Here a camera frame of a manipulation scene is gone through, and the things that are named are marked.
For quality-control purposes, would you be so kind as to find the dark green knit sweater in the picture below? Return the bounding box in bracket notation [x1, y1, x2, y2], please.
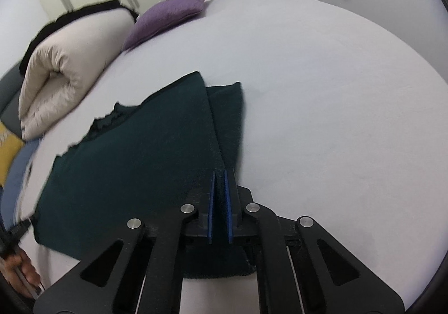
[34, 72, 244, 259]

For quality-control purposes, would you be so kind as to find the person's left hand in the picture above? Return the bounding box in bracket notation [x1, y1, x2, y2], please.
[1, 248, 41, 298]

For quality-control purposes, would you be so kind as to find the blue pillow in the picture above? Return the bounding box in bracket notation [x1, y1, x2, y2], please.
[1, 139, 40, 229]

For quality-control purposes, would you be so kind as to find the yellow patterned cushion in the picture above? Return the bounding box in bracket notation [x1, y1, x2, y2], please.
[0, 123, 24, 188]

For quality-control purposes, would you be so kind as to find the white bed sheet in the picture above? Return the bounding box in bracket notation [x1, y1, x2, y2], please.
[16, 0, 447, 306]

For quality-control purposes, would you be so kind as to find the beige rolled duvet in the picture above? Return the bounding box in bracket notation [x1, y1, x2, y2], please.
[18, 7, 134, 140]

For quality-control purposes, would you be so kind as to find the purple cushion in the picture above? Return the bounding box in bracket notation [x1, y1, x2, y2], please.
[122, 0, 205, 51]

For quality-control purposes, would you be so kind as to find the black garment behind duvet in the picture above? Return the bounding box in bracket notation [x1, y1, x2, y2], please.
[19, 0, 139, 77]

